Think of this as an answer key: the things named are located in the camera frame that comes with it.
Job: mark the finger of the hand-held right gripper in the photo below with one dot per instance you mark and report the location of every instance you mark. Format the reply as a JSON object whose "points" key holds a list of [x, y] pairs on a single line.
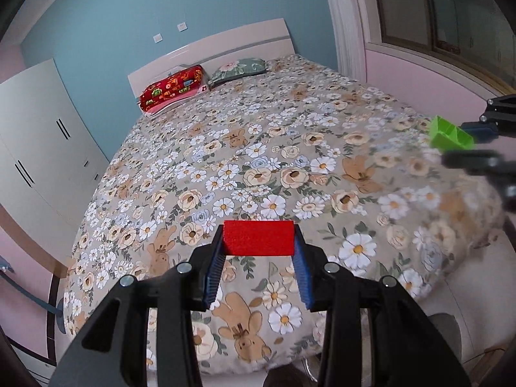
{"points": [[471, 158], [483, 131]]}

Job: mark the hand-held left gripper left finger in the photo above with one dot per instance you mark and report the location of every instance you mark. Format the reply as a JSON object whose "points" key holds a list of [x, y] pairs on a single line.
{"points": [[213, 274]]}

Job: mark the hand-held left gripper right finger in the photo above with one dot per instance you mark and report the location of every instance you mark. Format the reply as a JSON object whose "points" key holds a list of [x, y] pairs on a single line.
{"points": [[304, 278]]}

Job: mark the green block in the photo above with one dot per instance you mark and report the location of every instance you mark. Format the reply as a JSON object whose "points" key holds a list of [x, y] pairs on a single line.
{"points": [[443, 135]]}

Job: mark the red block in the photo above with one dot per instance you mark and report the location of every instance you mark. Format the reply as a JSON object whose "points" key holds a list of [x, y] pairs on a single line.
{"points": [[258, 238]]}

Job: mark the window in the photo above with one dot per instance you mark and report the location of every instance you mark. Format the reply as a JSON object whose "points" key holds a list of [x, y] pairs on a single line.
{"points": [[443, 8]]}

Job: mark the floral bed sheet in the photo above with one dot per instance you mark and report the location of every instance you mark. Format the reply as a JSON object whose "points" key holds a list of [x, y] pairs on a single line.
{"points": [[282, 149]]}

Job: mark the person's right leg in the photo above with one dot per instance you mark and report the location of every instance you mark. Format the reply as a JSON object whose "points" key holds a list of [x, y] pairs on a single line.
{"points": [[443, 338]]}

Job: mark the red patterned pillow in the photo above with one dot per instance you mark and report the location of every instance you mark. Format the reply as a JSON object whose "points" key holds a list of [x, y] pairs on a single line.
{"points": [[173, 86]]}

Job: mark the green floral pillow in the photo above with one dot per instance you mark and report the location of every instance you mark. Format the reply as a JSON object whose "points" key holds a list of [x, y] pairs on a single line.
{"points": [[238, 70]]}

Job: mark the white wardrobe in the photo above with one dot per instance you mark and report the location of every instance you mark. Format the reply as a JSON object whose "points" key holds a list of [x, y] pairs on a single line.
{"points": [[36, 129]]}

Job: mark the chair with blue frame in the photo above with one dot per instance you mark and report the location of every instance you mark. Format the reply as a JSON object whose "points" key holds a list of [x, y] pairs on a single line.
{"points": [[59, 314]]}

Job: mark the white wall socket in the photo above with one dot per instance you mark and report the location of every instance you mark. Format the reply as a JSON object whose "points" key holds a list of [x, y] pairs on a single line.
{"points": [[182, 27], [157, 38]]}

